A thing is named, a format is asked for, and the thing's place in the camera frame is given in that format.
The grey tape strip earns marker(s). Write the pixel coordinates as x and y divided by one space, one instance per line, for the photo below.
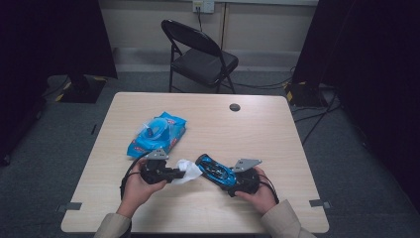
318 203
71 207

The black stand base yellow tape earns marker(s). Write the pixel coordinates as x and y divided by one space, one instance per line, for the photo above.
305 94

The person's left hand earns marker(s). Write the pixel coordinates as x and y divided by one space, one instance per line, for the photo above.
137 191

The dark round table grommet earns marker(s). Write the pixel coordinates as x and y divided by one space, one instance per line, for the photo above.
234 107

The person's right hand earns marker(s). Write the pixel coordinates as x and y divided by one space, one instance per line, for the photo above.
264 198

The black curtain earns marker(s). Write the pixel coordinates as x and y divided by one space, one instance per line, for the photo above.
49 39
369 66

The small black floor object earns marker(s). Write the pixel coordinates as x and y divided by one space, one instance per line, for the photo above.
94 129

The black folding chair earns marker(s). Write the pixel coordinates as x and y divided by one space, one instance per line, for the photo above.
204 62

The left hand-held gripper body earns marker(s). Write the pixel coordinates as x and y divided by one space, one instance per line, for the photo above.
153 173

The blue wet wipes pack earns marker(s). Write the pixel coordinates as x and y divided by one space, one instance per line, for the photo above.
155 139

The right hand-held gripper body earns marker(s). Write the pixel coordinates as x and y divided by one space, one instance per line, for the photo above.
247 181

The blue toy car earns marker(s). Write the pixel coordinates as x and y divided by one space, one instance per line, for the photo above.
214 172

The white wall socket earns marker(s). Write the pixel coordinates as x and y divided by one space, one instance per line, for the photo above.
203 6

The vertical wall conduit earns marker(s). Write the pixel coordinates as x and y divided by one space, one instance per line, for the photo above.
225 26

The white wet wipe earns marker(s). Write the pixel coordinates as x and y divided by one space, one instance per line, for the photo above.
189 170

